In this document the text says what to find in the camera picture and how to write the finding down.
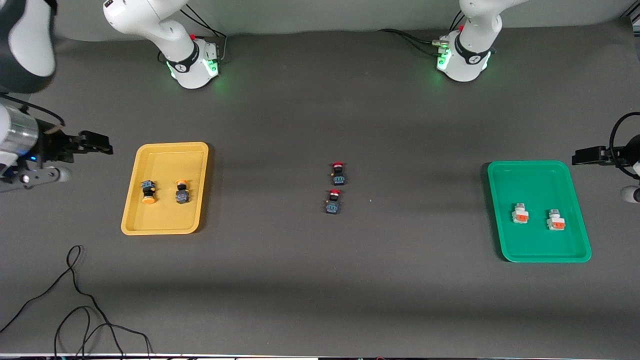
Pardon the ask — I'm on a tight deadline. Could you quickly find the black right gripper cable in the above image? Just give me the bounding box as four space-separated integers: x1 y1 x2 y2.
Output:
0 93 66 127

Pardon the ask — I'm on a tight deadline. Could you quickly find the dark grey table mat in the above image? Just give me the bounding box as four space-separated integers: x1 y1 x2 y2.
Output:
0 19 640 359

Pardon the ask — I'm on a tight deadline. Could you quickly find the thin black loose cable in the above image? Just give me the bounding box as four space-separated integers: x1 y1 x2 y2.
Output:
0 244 153 359

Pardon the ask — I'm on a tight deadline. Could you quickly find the yellow plastic tray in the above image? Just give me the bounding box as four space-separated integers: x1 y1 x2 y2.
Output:
120 142 210 236

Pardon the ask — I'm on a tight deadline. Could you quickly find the green plastic tray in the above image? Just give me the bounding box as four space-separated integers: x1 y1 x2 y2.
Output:
487 160 593 263

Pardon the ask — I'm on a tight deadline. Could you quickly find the black left arm base cable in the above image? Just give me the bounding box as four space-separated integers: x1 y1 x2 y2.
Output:
377 10 468 57

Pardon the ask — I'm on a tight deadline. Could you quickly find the black right arm base cable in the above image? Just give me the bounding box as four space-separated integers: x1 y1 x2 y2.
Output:
157 4 229 65

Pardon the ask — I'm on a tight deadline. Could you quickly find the black arm base cable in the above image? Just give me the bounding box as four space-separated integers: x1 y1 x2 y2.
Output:
157 4 229 65
377 10 468 57

